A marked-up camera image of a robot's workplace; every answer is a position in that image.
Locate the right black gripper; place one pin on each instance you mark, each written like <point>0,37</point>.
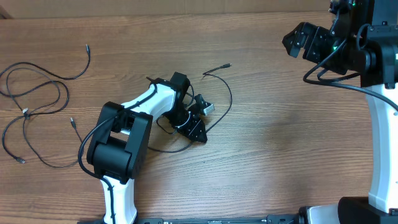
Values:
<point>314,38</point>

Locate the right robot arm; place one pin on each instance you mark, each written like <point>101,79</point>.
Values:
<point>362,43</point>

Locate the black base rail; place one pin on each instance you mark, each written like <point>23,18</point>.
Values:
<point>269,219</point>

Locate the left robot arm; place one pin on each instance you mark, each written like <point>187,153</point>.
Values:
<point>117,145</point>

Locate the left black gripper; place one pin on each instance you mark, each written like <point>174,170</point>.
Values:
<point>195,126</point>

